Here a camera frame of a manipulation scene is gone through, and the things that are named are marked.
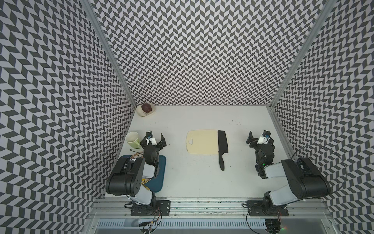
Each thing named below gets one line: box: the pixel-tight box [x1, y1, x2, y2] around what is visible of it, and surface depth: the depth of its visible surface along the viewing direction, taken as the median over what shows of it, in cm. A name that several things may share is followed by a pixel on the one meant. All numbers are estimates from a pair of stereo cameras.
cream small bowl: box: [135, 101, 156, 117], surface depth 118 cm
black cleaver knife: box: [217, 130, 229, 172], surface depth 98 cm
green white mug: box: [125, 131, 142, 149], surface depth 91 cm
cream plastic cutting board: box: [185, 129, 219, 155], surface depth 101 cm
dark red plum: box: [141, 102, 152, 114], surface depth 117 cm
